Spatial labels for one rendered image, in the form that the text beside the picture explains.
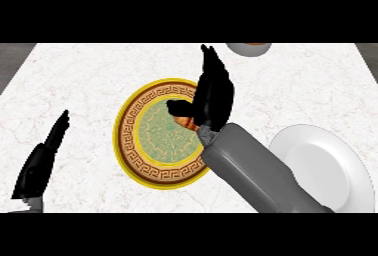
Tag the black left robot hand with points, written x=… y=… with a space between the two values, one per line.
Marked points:
x=39 y=163

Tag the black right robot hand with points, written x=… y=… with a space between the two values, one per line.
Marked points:
x=215 y=96

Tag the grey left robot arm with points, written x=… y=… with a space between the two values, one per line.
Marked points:
x=30 y=206

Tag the brown croissant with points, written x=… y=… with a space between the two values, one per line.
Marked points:
x=187 y=122

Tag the yellow green patterned plate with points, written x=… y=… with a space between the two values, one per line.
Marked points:
x=157 y=146

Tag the white plate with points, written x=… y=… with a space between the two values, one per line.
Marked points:
x=326 y=166

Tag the grey bowl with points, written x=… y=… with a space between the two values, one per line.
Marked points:
x=249 y=49

